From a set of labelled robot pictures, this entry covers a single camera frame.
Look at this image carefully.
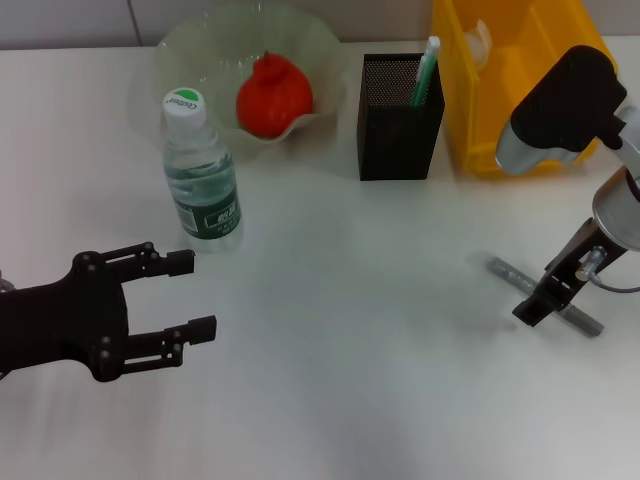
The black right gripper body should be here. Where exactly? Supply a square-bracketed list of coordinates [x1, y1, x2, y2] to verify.
[537, 217, 626, 296]

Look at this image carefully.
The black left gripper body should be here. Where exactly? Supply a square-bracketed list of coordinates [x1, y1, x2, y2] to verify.
[0, 252, 131, 384]

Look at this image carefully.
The clear green-label water bottle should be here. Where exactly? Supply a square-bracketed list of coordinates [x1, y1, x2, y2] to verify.
[160, 87, 244, 254]

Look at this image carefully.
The red-orange fruit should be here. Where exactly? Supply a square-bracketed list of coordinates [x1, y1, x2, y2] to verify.
[235, 50, 315, 139]

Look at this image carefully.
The green utility knife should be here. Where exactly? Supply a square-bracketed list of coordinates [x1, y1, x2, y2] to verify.
[409, 35, 442, 109]

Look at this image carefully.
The white paper ball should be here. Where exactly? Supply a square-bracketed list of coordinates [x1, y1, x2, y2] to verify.
[462, 19, 494, 69]

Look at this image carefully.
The grey marker pen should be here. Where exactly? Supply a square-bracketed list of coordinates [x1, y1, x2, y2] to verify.
[487, 255, 605, 337]

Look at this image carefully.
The black mesh pen holder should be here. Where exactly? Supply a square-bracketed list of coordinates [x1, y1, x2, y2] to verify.
[357, 52, 446, 182]

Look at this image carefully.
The translucent green fruit bowl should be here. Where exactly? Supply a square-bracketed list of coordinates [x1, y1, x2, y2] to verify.
[129, 4, 351, 161]

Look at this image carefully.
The yellow plastic bin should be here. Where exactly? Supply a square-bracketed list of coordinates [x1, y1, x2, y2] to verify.
[430, 0, 619, 179]

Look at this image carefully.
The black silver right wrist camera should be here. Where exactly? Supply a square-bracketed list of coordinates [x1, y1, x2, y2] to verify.
[494, 44, 629, 176]

